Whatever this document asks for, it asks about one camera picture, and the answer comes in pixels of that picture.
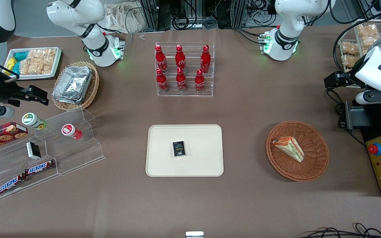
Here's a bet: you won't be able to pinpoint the clear acrylic bottle rack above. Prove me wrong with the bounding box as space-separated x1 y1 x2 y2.
155 42 216 97

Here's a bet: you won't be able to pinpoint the clear fried snack bag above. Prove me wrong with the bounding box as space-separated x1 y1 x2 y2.
341 55 362 72
358 24 379 37
341 42 360 55
359 35 381 51

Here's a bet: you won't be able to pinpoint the snickers chocolate bar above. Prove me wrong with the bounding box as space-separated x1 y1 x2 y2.
0 174 27 196
24 160 56 176

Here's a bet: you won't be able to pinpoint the oval light wicker basket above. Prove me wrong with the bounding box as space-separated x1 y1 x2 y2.
52 61 100 111

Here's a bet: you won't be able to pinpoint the small black white box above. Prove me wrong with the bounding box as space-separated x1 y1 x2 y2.
26 141 42 160

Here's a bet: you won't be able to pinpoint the white rectangular snack tray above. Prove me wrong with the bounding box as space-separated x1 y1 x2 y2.
4 47 62 81

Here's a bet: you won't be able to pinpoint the white wire basket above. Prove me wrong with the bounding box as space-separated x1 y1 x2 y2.
338 19 381 88

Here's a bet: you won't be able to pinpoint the red lid drink cup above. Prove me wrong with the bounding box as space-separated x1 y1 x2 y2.
61 124 83 140

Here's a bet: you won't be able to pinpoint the clear rice cracker bag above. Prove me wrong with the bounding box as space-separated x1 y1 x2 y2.
28 49 47 66
19 58 34 75
41 48 57 75

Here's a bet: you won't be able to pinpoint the black machine power cable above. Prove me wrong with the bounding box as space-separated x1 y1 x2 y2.
325 89 367 146

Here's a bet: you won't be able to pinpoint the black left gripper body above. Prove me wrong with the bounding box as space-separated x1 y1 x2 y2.
338 71 366 89

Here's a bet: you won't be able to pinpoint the stacked foil containers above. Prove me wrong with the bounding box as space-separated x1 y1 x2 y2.
52 66 94 105

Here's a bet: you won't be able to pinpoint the clear acrylic step shelf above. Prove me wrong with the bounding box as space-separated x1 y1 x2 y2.
0 106 106 199

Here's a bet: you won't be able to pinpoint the brown round wicker basket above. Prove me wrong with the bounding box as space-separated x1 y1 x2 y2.
266 121 330 182

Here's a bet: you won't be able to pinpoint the black floor cables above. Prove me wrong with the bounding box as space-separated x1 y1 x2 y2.
297 223 381 238

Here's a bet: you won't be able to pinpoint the triangular sandwich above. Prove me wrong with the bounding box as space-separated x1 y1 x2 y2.
273 137 305 163

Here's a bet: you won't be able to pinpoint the cream plastic tray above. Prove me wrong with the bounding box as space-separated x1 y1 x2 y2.
146 124 224 177

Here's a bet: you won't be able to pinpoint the green lid drink cup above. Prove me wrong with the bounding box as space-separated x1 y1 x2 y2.
21 112 47 130

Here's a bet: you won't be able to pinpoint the red cola bottle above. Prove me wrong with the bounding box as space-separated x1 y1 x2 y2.
176 67 188 92
156 68 169 93
175 45 187 71
195 69 206 94
200 45 211 74
155 45 168 73

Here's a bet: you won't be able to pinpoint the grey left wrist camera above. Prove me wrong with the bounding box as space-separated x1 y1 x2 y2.
355 89 381 105

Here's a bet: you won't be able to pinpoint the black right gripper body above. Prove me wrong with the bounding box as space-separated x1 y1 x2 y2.
0 79 24 108

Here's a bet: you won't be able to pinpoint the beige cloth bag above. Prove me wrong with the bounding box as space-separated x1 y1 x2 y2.
104 2 148 34

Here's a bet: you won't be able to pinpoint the black sealing machine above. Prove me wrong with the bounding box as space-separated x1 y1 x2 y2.
344 99 381 197

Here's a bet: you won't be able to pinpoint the aluminium frame rack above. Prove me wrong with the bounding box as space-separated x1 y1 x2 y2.
231 0 248 29
139 0 172 32

